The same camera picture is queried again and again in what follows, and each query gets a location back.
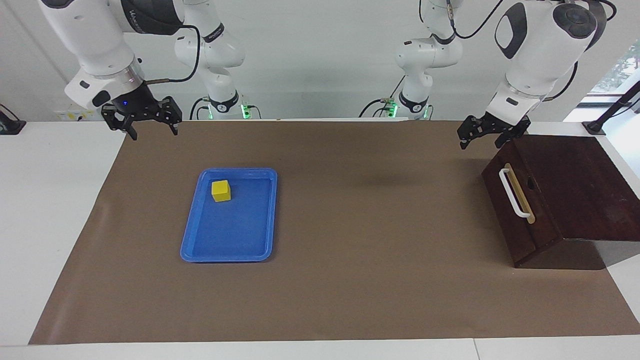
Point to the black table clamp mount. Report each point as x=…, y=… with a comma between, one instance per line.
x=10, y=127

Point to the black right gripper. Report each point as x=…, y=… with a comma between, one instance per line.
x=137, y=102

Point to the yellow cube block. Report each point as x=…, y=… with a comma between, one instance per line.
x=221, y=191

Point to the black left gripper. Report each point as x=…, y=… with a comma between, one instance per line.
x=502, y=125

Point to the white and yellow label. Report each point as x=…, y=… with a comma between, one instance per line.
x=75, y=116

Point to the window with green view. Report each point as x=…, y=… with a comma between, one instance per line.
x=622, y=70

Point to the blue plastic tray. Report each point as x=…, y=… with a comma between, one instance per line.
x=235, y=230

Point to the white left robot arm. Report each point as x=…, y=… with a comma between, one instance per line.
x=540, y=55

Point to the brown table mat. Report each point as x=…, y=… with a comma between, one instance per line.
x=350, y=250

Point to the dark wooden drawer cabinet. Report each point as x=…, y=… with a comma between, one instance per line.
x=590, y=190

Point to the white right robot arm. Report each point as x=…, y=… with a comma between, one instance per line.
x=95, y=35

